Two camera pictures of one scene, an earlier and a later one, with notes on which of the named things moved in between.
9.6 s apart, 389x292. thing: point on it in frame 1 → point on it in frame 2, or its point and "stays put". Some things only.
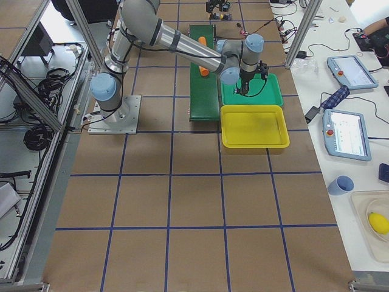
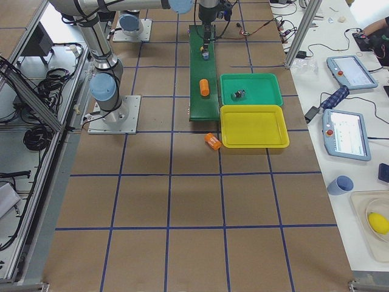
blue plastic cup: x=341 y=185 stays put
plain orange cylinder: x=202 y=40 → x=204 y=85
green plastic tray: x=261 y=92 stays put
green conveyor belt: x=203 y=98 stays put
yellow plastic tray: x=253 y=126 stays put
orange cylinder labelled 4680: x=203 y=71 → x=212 y=141
